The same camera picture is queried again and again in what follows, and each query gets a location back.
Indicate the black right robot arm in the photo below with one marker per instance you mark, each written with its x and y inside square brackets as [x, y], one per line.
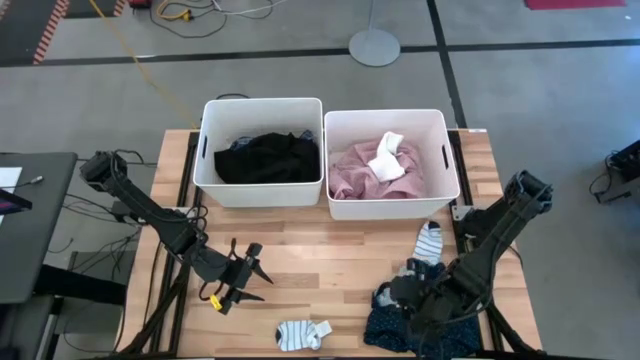
[500, 235]

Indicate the black hazard-striped floor mat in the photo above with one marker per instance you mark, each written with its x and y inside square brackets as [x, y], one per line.
[20, 30]
[92, 6]

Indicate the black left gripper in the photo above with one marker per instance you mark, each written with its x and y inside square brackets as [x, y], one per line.
[225, 272]

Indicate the black garment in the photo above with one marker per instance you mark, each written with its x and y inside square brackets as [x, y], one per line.
[270, 160]

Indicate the striped sock with paper tag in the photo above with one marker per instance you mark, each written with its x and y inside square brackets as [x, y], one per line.
[297, 335]

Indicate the pink garment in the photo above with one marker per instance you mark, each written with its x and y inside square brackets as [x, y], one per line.
[355, 175]

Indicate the red device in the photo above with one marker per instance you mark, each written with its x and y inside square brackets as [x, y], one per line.
[140, 3]

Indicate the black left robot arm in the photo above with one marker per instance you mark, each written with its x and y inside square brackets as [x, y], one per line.
[150, 215]

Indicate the navy dotted garment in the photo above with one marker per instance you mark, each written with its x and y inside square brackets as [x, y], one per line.
[390, 330]

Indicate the grey white striped sock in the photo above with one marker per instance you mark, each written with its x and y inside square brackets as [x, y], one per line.
[429, 245]

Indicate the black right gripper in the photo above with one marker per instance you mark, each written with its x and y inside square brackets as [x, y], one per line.
[440, 300]

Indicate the red floor mat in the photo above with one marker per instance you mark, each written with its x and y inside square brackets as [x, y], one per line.
[575, 4]

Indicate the dark grey desk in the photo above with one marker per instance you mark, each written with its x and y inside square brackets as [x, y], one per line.
[40, 225]

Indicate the grey round floor stand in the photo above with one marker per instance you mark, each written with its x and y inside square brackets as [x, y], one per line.
[374, 50]

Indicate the white paper sheet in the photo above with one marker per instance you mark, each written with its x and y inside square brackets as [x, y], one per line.
[9, 177]

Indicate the dark tablet with red edge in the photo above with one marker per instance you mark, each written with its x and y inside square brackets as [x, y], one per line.
[12, 202]

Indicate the blue plaid shirt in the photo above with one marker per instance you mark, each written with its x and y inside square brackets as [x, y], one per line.
[309, 136]

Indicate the grey metal bracket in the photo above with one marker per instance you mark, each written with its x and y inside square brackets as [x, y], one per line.
[462, 212]

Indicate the white mesh basket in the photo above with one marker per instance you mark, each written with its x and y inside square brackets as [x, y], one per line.
[350, 125]
[260, 117]

